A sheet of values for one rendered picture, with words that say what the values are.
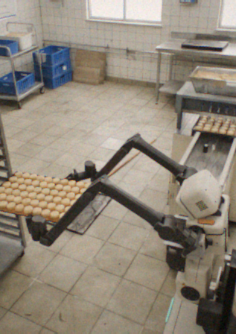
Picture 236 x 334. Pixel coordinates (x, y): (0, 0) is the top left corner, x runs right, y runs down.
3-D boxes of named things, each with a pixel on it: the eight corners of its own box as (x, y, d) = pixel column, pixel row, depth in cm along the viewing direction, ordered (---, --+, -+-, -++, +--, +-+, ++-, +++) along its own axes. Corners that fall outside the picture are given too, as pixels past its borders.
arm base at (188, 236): (197, 248, 153) (202, 230, 162) (182, 235, 152) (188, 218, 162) (183, 256, 158) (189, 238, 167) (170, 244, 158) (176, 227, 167)
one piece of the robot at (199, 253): (205, 253, 163) (205, 233, 157) (204, 261, 159) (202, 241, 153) (184, 250, 167) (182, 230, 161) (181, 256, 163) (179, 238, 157)
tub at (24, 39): (10, 43, 592) (8, 30, 582) (34, 45, 581) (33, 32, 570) (-2, 48, 563) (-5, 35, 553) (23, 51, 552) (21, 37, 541)
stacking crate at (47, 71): (53, 66, 689) (52, 56, 678) (71, 69, 674) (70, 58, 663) (34, 75, 644) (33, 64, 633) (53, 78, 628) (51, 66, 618)
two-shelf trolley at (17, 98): (18, 89, 643) (6, 20, 582) (46, 92, 626) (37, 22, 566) (-12, 106, 575) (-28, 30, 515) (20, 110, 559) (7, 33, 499)
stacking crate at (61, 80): (55, 77, 700) (54, 66, 689) (72, 80, 684) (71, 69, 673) (36, 86, 655) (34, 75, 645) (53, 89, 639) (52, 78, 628)
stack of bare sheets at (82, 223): (78, 189, 375) (77, 186, 374) (112, 198, 361) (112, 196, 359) (45, 223, 330) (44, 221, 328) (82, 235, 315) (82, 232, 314)
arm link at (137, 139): (126, 136, 191) (134, 127, 197) (117, 151, 201) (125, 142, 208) (195, 183, 188) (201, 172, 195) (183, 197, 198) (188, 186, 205)
